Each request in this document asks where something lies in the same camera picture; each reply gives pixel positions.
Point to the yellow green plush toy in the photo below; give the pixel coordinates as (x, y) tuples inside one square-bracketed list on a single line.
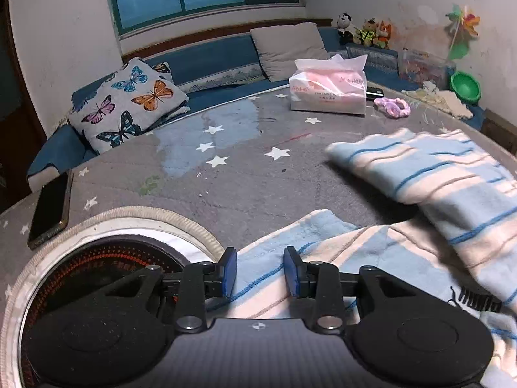
[(366, 32)]

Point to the green plastic bowl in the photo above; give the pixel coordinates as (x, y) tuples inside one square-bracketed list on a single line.
[(466, 87)]

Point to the grey star print tablecloth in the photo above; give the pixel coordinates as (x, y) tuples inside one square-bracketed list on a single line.
[(242, 186)]

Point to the blue sofa bench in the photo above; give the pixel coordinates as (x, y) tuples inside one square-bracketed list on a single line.
[(218, 56)]

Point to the brown wooden box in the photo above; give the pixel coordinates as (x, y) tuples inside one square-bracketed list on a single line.
[(499, 127)]

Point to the pink purple scrunchie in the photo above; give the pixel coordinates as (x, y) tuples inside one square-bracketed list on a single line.
[(398, 109)]

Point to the clear plastic storage box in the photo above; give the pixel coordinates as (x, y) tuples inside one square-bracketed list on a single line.
[(424, 66)]

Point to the blue striped towel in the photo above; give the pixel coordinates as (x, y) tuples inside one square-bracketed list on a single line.
[(444, 178)]

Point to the orange fox plush toy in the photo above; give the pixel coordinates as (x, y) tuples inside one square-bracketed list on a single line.
[(383, 34)]

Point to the pink white tissue pack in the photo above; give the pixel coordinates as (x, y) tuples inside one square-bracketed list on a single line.
[(327, 93)]

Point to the round black induction cooker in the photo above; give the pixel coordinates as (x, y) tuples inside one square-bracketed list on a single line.
[(101, 258)]

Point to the butterfly print pillow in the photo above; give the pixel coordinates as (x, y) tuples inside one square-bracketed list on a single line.
[(129, 105)]

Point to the grey cushion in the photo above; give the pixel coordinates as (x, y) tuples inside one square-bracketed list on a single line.
[(289, 50)]

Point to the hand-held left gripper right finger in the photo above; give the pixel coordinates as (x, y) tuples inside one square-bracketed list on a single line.
[(291, 271)]

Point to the cream cloth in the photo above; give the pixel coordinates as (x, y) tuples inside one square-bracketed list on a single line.
[(440, 99)]

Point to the panda plush toy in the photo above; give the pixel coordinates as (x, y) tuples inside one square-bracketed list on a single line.
[(344, 26)]

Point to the colourful pinwheel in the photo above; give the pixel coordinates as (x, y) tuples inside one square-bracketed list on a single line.
[(464, 24)]

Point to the black smartphone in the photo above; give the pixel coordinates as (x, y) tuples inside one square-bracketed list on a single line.
[(50, 210)]

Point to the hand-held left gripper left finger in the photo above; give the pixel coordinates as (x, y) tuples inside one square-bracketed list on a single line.
[(230, 270)]

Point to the small black remote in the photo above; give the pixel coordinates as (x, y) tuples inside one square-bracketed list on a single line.
[(373, 93)]

